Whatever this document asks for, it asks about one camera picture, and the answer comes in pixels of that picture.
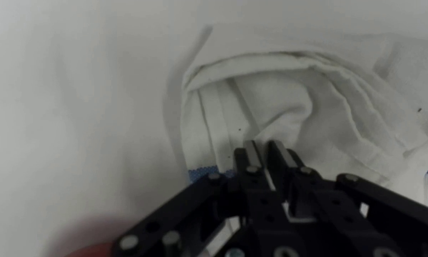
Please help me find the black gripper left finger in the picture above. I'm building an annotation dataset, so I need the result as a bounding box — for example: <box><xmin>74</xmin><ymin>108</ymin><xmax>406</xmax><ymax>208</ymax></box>
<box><xmin>111</xmin><ymin>140</ymin><xmax>277</xmax><ymax>257</ymax></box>

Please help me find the white towel with blue stripes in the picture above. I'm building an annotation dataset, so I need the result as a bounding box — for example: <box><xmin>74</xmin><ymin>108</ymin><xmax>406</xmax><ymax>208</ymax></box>
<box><xmin>162</xmin><ymin>23</ymin><xmax>428</xmax><ymax>205</ymax></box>

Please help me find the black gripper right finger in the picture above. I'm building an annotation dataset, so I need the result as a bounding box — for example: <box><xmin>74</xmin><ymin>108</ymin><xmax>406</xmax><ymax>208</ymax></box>
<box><xmin>265</xmin><ymin>138</ymin><xmax>428</xmax><ymax>257</ymax></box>

